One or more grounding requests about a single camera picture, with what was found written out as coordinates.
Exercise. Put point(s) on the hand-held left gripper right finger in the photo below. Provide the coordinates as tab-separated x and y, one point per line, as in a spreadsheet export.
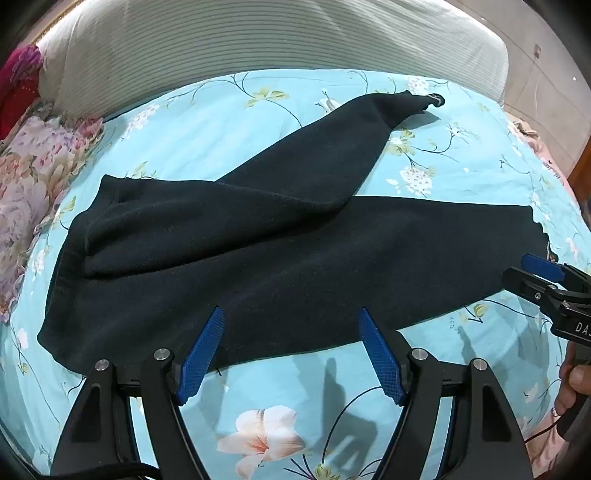
381	360

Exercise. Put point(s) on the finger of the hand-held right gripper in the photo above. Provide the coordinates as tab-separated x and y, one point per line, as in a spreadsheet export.
542	268
524	284

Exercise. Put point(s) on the person's right hand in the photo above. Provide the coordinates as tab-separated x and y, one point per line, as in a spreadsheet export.
577	381

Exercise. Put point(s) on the pink floral blanket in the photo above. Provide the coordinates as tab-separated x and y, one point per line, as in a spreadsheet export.
41	175

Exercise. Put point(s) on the white ribbed padded headboard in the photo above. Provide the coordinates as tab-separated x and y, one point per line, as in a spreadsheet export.
277	37

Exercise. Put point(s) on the blue floral bed sheet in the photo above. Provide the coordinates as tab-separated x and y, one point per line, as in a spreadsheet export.
277	92

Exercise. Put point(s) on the red patterned cloth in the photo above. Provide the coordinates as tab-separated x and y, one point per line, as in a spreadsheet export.
21	92

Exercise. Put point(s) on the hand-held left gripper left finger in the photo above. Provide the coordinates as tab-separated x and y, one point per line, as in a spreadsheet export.
203	355

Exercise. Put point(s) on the brown wooden cabinet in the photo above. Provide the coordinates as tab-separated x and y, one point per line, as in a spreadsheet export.
582	170

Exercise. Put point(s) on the black pants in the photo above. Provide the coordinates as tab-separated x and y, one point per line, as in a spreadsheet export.
258	240

